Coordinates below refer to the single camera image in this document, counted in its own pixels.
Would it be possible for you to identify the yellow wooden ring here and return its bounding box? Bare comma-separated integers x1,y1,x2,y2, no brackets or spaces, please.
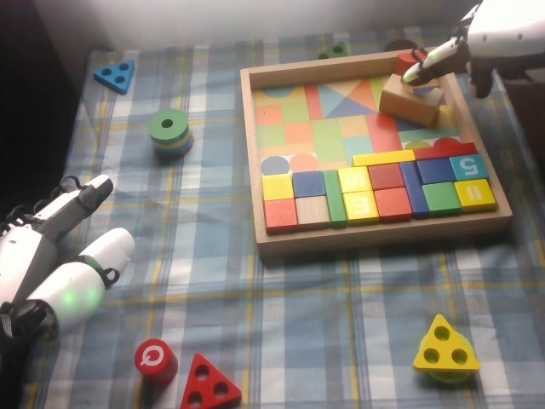
149,127,192,150

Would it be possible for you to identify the natural wood arch block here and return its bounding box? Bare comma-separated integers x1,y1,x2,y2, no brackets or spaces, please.
378,72,446,128

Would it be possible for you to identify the dark brown round disc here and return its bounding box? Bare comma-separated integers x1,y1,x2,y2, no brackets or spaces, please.
382,38,421,53

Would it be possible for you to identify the blue triangle block with holes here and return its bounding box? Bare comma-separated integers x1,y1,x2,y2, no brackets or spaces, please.
93,59,136,95

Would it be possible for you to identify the red cylinder with letter Q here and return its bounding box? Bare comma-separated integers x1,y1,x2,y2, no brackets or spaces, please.
135,339,179,384

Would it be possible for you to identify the red triangle block with holes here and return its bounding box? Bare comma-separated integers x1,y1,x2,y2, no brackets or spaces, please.
181,353,243,409

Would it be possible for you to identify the blue plaid tablecloth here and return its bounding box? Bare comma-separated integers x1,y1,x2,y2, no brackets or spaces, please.
20,25,545,409

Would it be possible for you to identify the green wooden ring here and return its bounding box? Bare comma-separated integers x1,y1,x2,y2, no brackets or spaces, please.
146,109,189,145

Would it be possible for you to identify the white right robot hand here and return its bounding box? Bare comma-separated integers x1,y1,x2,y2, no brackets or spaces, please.
401,0,545,100

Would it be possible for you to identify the square wooden tray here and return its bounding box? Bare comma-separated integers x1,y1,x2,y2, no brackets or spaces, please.
239,46,512,258

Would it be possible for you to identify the blue wooden ring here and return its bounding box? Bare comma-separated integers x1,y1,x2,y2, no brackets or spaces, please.
152,135,195,156

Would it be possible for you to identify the green triangle block with holes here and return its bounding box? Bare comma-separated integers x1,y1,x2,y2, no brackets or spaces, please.
317,42,348,60

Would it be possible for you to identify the light green round disc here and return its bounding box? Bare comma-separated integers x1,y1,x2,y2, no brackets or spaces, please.
425,336,477,384

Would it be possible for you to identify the yellow triangle block with holes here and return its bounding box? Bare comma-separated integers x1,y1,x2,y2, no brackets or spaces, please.
412,314,481,372

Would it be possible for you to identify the red half-cylinder block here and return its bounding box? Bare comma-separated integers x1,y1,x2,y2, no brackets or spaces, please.
395,53,427,78

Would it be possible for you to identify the dark brown wooden furniture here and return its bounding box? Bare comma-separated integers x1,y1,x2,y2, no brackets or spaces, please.
489,57,545,171

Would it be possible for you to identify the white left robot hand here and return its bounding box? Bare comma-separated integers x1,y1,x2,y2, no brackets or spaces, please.
0,173,136,332

